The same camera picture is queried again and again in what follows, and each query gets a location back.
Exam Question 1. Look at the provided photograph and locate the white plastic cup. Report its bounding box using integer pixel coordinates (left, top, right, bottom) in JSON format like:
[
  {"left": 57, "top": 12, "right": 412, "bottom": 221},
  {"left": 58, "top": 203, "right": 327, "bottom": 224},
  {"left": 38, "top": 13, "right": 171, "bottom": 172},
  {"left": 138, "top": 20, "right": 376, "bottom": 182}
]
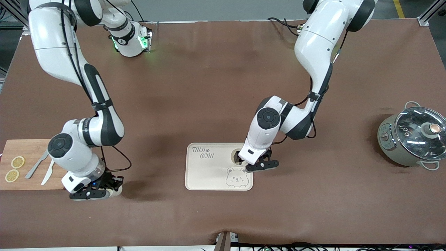
[
  {"left": 231, "top": 149, "right": 248, "bottom": 166},
  {"left": 105, "top": 185, "right": 123, "bottom": 199}
]

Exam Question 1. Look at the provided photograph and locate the cream bear print tray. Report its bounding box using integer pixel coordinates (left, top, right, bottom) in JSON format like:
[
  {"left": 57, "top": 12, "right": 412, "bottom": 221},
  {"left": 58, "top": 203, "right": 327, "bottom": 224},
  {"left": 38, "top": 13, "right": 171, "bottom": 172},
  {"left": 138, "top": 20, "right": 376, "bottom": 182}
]
[{"left": 185, "top": 143, "right": 253, "bottom": 191}]

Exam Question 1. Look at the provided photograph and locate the white plastic knife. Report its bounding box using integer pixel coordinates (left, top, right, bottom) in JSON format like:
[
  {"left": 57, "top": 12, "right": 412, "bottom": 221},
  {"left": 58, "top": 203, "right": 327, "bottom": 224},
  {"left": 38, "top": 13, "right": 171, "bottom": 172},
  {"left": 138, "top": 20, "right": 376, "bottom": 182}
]
[{"left": 41, "top": 159, "right": 56, "bottom": 186}]

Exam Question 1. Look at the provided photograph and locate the grey plastic knife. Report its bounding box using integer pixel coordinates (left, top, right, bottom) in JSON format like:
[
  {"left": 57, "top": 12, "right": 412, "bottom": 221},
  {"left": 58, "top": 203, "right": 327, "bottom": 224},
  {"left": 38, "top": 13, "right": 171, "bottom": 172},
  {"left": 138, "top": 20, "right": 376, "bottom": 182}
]
[{"left": 25, "top": 151, "right": 49, "bottom": 180}]

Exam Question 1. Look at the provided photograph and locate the bamboo cutting board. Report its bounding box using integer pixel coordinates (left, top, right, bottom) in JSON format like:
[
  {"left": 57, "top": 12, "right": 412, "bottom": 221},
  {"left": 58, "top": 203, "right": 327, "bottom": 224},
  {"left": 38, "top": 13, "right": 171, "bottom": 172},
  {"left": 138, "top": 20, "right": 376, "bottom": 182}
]
[{"left": 0, "top": 139, "right": 70, "bottom": 191}]

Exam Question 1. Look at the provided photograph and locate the brown table cover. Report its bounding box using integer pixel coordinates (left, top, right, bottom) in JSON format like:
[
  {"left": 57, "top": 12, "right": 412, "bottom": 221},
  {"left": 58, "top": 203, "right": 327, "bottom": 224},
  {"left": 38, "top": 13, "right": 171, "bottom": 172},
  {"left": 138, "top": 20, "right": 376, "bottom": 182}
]
[{"left": 0, "top": 19, "right": 446, "bottom": 249}]

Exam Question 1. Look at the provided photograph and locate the green electric cooking pot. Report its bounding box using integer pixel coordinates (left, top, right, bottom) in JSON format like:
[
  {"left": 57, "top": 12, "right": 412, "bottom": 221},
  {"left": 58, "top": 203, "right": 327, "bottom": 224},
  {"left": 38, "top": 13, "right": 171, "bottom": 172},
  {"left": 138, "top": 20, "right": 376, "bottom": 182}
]
[{"left": 377, "top": 101, "right": 446, "bottom": 171}]

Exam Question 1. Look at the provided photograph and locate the glass pot lid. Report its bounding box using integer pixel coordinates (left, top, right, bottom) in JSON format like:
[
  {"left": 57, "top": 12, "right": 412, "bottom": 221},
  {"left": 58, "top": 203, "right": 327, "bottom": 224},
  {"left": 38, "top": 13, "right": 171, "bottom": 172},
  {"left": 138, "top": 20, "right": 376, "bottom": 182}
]
[{"left": 395, "top": 106, "right": 446, "bottom": 161}]

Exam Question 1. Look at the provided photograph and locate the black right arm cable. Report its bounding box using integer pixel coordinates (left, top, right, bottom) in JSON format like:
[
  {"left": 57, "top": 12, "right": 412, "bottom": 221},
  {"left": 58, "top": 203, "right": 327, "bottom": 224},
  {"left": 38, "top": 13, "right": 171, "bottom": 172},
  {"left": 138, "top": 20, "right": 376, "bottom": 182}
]
[{"left": 59, "top": 0, "right": 132, "bottom": 173}]

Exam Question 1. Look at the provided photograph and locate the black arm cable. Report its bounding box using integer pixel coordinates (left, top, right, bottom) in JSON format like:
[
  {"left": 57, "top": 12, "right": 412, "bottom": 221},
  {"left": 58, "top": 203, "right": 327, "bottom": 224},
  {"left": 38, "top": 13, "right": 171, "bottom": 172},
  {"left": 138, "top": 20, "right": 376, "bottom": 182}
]
[
  {"left": 272, "top": 30, "right": 349, "bottom": 145},
  {"left": 59, "top": 0, "right": 132, "bottom": 173}
]

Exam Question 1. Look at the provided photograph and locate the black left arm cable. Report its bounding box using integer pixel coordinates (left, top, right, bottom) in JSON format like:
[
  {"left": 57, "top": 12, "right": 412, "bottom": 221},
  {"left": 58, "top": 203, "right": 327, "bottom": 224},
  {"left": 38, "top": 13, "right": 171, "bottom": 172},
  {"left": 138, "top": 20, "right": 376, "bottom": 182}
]
[{"left": 272, "top": 30, "right": 349, "bottom": 145}]

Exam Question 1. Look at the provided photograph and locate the grey metal bracket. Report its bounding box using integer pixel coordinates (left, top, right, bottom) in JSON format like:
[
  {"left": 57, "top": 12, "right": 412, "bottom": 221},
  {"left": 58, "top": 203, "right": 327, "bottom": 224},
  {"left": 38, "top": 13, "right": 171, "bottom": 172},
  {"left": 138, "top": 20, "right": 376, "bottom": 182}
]
[{"left": 214, "top": 231, "right": 239, "bottom": 251}]

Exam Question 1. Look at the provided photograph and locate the black base power cable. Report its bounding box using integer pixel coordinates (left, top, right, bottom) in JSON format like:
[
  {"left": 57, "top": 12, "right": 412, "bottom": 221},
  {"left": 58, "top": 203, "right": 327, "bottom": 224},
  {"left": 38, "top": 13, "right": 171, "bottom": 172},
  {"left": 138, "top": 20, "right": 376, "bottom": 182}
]
[
  {"left": 268, "top": 17, "right": 303, "bottom": 35},
  {"left": 130, "top": 0, "right": 147, "bottom": 23}
]

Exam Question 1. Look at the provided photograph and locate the aluminium frame post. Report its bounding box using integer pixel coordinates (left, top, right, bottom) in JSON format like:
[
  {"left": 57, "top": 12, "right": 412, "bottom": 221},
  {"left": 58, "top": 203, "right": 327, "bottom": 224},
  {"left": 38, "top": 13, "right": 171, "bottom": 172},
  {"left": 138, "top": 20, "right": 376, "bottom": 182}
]
[
  {"left": 0, "top": 0, "right": 30, "bottom": 31},
  {"left": 416, "top": 0, "right": 446, "bottom": 27}
]

